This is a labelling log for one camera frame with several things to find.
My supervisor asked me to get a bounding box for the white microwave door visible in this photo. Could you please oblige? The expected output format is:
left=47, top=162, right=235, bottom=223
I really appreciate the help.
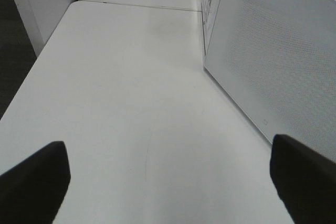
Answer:
left=204, top=0, right=335, bottom=160

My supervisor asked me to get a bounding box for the white microwave oven body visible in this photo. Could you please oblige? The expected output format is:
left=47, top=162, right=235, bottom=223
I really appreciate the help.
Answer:
left=201, top=0, right=220, bottom=58

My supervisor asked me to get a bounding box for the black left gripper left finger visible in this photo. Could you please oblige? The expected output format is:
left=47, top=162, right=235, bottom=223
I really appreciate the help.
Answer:
left=1, top=141, right=70, bottom=223

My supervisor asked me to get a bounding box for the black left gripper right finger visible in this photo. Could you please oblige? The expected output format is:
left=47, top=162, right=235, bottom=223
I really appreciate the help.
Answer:
left=269, top=134, right=335, bottom=223

